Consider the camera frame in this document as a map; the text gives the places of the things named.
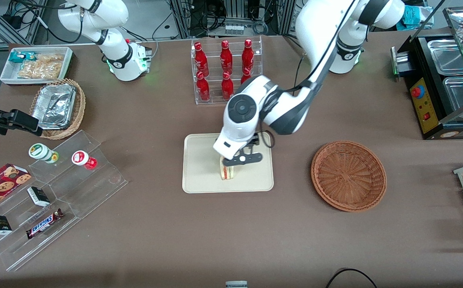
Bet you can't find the triangle sandwich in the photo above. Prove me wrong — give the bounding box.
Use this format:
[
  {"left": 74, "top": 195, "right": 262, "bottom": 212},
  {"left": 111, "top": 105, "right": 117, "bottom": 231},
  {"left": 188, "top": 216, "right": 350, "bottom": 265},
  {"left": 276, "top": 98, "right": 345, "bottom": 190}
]
[{"left": 220, "top": 157, "right": 235, "bottom": 181}]

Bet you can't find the cream rectangular plastic tray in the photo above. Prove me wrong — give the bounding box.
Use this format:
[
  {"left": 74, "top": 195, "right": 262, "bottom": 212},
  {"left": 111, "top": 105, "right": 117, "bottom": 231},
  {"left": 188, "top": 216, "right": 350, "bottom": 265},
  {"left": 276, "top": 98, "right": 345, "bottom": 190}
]
[{"left": 182, "top": 133, "right": 274, "bottom": 194}]

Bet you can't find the light wicker basket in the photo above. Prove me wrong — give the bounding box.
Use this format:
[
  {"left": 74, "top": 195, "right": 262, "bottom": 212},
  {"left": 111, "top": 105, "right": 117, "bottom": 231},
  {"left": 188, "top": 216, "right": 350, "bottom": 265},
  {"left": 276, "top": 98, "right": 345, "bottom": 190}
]
[{"left": 29, "top": 78, "right": 86, "bottom": 140}]

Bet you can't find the brown wicker basket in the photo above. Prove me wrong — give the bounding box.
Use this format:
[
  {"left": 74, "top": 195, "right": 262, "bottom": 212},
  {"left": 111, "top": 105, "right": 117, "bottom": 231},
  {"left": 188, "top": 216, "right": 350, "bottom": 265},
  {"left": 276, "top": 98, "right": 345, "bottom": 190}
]
[{"left": 311, "top": 140, "right": 387, "bottom": 212}]

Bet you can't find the aluminium foil container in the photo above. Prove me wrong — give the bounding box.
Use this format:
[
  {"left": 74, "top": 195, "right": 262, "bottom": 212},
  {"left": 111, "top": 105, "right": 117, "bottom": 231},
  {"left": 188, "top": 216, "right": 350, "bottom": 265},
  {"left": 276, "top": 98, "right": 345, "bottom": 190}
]
[{"left": 32, "top": 84, "right": 76, "bottom": 130}]

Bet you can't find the green sunflower-label cup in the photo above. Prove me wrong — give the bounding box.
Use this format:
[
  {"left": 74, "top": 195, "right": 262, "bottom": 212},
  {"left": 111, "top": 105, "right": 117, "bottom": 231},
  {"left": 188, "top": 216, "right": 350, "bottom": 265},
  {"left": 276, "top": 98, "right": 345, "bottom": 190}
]
[{"left": 28, "top": 143, "right": 60, "bottom": 164}]

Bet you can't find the white rectangular snack bin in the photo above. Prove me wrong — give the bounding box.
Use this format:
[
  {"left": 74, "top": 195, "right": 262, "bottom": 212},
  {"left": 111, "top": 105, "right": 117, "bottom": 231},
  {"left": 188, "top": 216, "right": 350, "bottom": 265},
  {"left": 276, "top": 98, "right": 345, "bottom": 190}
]
[{"left": 0, "top": 46, "right": 74, "bottom": 86}]

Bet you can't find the clear bag of beige snacks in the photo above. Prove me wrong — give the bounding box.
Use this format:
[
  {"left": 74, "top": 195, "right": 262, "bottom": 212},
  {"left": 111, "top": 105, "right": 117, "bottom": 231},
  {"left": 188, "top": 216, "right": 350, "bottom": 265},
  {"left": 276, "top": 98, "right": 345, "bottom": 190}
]
[{"left": 17, "top": 54, "right": 64, "bottom": 80}]

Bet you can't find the red-label yogurt cup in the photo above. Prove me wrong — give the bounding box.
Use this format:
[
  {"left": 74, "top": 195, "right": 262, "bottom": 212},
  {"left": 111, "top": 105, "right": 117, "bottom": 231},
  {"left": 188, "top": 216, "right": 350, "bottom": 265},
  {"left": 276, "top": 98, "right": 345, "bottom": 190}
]
[{"left": 72, "top": 150, "right": 98, "bottom": 170}]

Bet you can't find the small black carton box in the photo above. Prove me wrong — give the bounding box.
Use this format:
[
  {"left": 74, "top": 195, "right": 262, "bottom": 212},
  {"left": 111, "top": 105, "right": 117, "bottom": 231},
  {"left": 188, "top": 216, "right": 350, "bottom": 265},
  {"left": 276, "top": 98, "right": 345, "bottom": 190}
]
[{"left": 27, "top": 186, "right": 51, "bottom": 207}]

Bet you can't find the clear acrylic bottle rack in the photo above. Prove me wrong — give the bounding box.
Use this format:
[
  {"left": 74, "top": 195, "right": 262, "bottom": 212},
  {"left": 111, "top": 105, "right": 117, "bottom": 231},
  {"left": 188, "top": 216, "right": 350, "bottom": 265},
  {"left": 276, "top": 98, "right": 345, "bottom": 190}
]
[{"left": 191, "top": 36, "right": 263, "bottom": 106}]

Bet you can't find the clear acrylic stepped display stand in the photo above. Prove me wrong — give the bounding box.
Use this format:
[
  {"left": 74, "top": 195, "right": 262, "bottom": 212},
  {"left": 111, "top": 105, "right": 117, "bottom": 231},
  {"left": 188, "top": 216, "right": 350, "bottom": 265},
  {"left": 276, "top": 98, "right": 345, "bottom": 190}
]
[{"left": 0, "top": 130, "right": 128, "bottom": 272}]

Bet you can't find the Snickers chocolate bar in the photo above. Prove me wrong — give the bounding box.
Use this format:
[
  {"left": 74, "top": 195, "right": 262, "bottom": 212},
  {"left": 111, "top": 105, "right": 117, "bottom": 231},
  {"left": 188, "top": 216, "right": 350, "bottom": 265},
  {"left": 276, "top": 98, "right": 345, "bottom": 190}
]
[{"left": 26, "top": 208, "right": 64, "bottom": 240}]

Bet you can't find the black food warmer appliance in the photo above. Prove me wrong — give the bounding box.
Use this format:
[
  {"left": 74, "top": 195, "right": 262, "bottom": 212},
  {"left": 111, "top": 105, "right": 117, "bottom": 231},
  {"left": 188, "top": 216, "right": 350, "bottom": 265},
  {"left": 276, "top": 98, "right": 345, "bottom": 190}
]
[{"left": 391, "top": 6, "right": 463, "bottom": 140}]

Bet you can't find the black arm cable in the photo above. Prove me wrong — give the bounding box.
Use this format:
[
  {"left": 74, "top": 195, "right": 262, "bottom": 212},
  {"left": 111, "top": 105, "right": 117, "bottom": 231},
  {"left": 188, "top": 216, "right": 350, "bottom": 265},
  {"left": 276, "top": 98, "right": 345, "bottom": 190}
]
[{"left": 255, "top": 0, "right": 356, "bottom": 149}]

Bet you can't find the black cable loop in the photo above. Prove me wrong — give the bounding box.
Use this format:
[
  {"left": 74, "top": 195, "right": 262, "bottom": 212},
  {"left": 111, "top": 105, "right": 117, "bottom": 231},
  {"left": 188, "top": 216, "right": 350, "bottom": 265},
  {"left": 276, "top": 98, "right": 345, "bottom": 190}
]
[{"left": 325, "top": 268, "right": 378, "bottom": 288}]

